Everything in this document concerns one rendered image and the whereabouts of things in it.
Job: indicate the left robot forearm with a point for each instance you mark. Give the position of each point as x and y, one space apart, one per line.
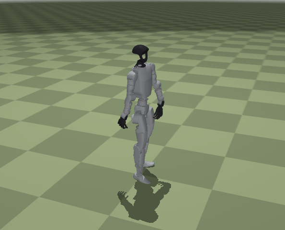
159 94

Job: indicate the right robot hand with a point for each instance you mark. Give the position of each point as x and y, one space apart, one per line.
122 122

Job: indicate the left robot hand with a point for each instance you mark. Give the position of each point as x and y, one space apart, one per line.
159 111

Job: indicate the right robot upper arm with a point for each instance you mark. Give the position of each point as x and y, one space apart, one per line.
131 79

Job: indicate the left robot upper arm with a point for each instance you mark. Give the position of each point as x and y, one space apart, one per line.
155 83

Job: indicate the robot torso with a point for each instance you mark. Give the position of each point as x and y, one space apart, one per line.
143 87

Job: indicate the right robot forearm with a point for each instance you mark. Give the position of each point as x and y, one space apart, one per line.
127 106

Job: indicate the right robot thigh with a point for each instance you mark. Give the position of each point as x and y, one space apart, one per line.
141 129

